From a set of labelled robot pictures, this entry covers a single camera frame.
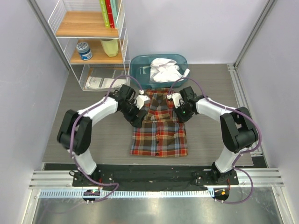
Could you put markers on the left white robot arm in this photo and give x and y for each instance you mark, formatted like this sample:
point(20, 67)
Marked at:
point(76, 129)

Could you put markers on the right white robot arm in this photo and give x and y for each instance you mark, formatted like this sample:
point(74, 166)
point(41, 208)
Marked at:
point(237, 128)

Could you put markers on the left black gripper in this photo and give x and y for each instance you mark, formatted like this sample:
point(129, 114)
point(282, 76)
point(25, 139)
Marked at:
point(135, 121)

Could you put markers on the yellow plastic container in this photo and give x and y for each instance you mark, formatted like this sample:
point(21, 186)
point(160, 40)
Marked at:
point(110, 47)

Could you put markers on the blue white jar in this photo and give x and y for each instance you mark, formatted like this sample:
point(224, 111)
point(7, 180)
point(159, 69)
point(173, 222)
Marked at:
point(84, 51)

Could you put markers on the white slotted cable duct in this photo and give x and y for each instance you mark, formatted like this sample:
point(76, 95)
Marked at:
point(90, 193)

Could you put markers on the white wire wooden shelf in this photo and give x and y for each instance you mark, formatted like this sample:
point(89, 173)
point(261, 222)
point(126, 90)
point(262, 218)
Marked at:
point(74, 21)

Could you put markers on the grey white booklet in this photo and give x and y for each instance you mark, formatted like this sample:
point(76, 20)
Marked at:
point(100, 79)

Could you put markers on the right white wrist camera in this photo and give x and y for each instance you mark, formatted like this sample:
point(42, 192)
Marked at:
point(176, 98)

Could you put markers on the white long sleeve shirt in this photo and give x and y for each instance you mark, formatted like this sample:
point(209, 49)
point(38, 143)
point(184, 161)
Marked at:
point(163, 70)

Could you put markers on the plaid flannel long sleeve shirt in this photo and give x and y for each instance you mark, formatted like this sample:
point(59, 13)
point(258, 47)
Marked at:
point(161, 134)

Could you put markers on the red book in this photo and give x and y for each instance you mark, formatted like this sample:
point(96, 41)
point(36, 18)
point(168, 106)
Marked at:
point(110, 13)

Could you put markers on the teal book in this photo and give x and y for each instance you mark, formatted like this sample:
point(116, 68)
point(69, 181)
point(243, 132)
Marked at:
point(114, 7)

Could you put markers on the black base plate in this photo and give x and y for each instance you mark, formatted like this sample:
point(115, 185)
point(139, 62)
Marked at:
point(160, 174)

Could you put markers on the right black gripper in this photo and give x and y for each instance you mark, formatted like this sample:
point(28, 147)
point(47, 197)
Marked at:
point(181, 117)

